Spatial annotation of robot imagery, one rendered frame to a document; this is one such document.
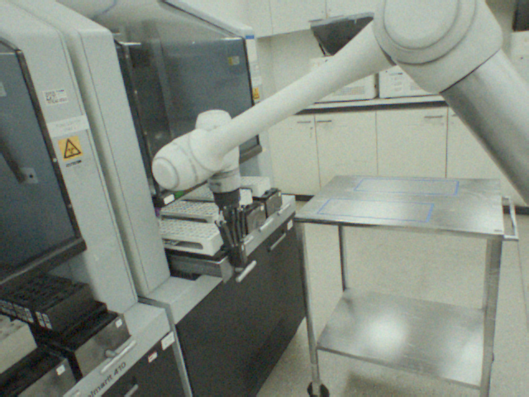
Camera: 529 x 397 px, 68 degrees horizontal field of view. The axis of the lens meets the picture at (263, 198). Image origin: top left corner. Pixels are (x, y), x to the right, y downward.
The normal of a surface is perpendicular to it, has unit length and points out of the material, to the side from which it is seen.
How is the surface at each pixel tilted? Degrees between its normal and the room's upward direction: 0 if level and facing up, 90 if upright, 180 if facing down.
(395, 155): 90
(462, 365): 0
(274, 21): 90
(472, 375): 0
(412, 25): 85
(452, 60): 108
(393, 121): 90
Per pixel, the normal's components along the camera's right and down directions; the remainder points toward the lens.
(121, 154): 0.87, 0.05
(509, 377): -0.13, -0.93
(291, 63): -0.47, 0.36
